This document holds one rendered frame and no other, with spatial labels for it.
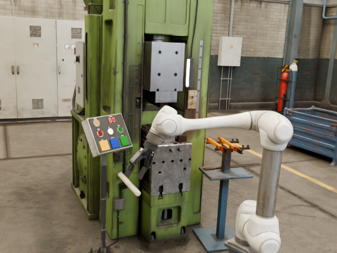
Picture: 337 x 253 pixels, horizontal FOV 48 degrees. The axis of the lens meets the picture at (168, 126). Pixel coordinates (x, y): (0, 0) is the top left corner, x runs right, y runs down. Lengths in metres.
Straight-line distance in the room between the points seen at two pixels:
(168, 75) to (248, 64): 7.76
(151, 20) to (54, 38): 5.13
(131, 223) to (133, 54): 1.52
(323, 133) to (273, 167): 4.57
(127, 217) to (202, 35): 1.76
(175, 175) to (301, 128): 3.82
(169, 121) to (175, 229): 1.92
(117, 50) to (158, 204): 1.36
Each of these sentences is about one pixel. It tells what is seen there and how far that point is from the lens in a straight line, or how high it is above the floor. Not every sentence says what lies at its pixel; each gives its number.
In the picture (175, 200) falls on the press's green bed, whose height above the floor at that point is 0.40.
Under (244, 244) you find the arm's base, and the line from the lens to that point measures 2.37.
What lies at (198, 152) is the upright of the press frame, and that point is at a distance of 3.63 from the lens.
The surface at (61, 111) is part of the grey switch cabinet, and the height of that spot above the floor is 0.21.
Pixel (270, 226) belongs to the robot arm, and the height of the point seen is 0.86.
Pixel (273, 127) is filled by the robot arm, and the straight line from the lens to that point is 1.92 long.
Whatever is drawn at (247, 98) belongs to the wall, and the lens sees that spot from 10.97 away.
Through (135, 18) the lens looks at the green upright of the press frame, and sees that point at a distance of 3.20.
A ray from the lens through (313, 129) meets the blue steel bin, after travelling 6.67.
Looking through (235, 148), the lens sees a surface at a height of 0.93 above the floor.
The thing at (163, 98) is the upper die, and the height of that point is 1.31.
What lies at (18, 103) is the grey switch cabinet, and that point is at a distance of 8.25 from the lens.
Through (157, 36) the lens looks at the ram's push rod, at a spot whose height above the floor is 1.81.
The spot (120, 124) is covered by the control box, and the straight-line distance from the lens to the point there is 2.99.
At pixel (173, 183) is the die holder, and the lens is 3.37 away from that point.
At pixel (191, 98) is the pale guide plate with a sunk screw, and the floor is 1.28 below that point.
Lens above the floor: 1.78
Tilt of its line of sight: 13 degrees down
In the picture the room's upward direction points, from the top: 3 degrees clockwise
